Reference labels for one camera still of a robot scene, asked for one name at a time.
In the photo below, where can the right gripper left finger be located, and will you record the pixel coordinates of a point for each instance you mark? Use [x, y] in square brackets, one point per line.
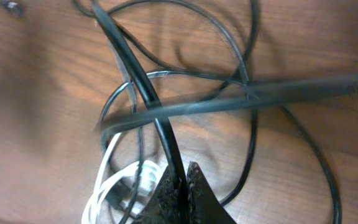
[162, 208]

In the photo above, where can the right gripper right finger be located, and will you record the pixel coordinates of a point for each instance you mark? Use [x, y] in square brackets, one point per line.
[204, 208]

